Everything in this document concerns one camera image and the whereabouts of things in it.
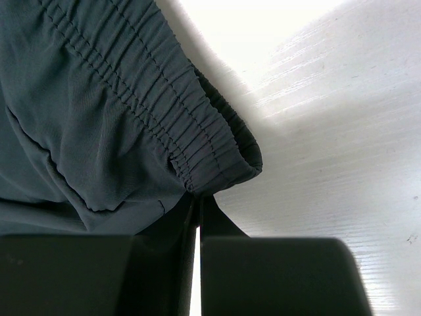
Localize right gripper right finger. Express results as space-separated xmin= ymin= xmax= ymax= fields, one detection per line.
xmin=199 ymin=197 xmax=372 ymax=315

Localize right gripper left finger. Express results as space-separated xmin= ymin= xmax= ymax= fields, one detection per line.
xmin=1 ymin=194 xmax=196 ymax=315

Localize dark navy sport shorts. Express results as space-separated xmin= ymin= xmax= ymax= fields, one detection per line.
xmin=1 ymin=1 xmax=262 ymax=235

